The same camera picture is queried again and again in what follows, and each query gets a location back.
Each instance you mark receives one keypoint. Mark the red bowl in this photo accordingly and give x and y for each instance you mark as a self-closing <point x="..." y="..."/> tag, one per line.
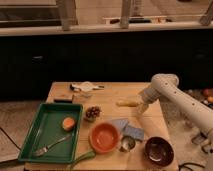
<point x="104" y="138"/>

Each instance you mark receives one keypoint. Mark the small metal cup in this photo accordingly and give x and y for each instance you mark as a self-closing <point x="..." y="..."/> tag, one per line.
<point x="127" y="144"/>

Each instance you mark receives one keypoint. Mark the dark purple bowl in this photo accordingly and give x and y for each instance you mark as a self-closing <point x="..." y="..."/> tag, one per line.
<point x="159" y="151"/>

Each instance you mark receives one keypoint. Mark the white citrus squeezer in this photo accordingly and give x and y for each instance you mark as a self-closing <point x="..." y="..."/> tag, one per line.
<point x="85" y="87"/>

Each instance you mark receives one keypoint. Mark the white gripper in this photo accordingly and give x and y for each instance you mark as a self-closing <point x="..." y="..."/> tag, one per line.
<point x="142" y="108"/>

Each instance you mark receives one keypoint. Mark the orange fruit half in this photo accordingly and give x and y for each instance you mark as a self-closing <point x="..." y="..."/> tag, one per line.
<point x="68" y="123"/>

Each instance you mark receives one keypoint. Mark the bunch of dark grapes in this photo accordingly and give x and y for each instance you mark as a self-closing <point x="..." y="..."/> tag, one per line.
<point x="92" y="113"/>

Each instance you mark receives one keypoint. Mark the green spatula handle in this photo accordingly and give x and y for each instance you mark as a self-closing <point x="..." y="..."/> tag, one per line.
<point x="86" y="156"/>

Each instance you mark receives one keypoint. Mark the green plastic tray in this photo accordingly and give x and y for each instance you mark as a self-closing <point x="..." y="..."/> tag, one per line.
<point x="46" y="128"/>

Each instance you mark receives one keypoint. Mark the metal fork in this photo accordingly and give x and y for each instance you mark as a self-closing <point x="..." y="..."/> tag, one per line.
<point x="46" y="148"/>

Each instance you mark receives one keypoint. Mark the spice jar rack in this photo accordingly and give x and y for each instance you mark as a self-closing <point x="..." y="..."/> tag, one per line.
<point x="201" y="138"/>

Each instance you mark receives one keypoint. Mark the blue grey cloth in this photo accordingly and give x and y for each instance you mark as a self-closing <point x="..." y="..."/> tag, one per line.
<point x="126" y="129"/>

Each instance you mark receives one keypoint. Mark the dark wooden block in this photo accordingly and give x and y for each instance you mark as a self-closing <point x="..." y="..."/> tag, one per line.
<point x="63" y="99"/>

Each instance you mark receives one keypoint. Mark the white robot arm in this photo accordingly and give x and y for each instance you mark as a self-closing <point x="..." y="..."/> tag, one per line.
<point x="196" y="112"/>

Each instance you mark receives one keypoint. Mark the yellow banana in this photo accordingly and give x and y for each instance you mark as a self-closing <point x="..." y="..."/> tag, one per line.
<point x="128" y="103"/>

